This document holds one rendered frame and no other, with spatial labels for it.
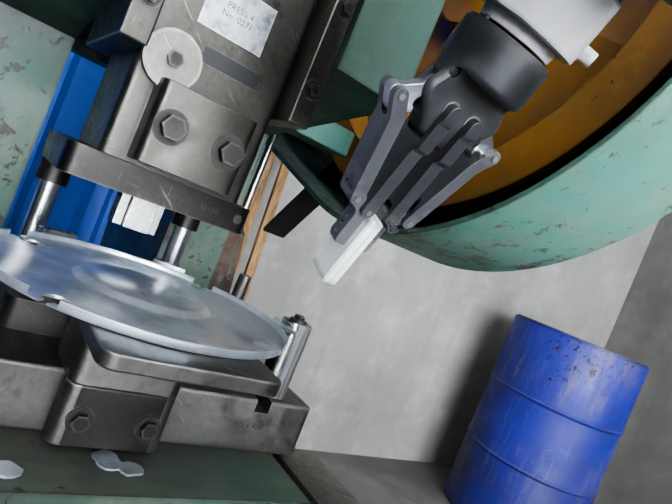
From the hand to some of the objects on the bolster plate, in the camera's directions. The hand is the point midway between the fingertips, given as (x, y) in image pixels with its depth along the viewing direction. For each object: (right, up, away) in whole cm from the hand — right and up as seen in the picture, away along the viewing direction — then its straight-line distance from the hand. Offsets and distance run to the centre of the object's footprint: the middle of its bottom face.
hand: (346, 243), depth 47 cm
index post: (-8, -17, +15) cm, 24 cm away
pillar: (-37, -2, +16) cm, 40 cm away
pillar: (-24, -7, +25) cm, 36 cm away
